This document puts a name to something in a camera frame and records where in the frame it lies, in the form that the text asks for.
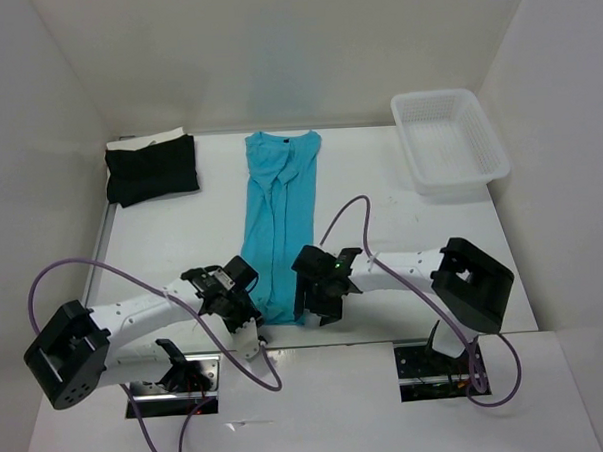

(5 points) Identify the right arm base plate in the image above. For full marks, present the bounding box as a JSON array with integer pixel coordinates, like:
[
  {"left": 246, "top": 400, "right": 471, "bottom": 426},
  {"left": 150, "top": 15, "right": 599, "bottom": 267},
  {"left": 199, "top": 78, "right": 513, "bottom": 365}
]
[{"left": 393, "top": 343, "right": 478, "bottom": 403}]

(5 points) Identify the white t shirt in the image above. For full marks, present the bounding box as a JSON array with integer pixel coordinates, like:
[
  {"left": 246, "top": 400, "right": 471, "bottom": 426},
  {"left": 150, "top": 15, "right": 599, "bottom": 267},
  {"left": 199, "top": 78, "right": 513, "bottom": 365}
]
[{"left": 106, "top": 127, "right": 185, "bottom": 151}]

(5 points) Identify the cyan t shirt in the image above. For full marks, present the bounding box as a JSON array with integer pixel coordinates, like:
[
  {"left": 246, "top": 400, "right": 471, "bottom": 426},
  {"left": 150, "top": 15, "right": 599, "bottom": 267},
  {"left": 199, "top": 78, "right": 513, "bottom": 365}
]
[{"left": 241, "top": 130, "right": 322, "bottom": 325}]

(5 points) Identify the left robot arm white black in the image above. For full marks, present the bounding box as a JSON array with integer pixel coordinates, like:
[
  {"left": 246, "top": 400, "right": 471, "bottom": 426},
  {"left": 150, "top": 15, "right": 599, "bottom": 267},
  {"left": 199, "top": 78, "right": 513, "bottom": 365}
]
[{"left": 24, "top": 256, "right": 263, "bottom": 411}]

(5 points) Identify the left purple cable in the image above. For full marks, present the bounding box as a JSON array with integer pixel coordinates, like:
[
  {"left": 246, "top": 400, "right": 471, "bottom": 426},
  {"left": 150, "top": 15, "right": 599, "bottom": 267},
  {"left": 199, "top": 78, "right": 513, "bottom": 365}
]
[{"left": 25, "top": 248, "right": 285, "bottom": 452}]

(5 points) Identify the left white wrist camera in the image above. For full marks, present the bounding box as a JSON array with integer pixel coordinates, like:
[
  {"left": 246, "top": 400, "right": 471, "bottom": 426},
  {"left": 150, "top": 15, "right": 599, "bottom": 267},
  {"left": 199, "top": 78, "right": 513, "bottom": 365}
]
[{"left": 231, "top": 318, "right": 262, "bottom": 360}]

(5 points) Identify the white plastic basket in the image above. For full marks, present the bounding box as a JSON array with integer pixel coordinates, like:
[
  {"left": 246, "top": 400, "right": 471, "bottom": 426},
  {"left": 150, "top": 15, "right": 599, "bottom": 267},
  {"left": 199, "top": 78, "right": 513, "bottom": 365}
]
[{"left": 390, "top": 89, "right": 511, "bottom": 195}]

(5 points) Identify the black t shirt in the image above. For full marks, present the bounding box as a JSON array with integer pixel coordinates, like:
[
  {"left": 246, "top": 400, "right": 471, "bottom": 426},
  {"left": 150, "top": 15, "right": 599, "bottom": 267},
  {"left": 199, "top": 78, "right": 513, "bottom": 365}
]
[{"left": 104, "top": 134, "right": 200, "bottom": 208}]

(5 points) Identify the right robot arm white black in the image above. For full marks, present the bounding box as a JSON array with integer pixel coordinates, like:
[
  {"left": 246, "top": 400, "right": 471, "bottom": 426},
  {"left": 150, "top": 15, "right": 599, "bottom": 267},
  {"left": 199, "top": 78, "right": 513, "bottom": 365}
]
[{"left": 291, "top": 237, "right": 515, "bottom": 373}]

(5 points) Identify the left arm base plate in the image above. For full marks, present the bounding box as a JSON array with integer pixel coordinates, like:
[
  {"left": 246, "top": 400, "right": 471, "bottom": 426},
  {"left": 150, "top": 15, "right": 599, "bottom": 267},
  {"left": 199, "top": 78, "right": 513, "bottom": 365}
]
[{"left": 128, "top": 354, "right": 220, "bottom": 418}]

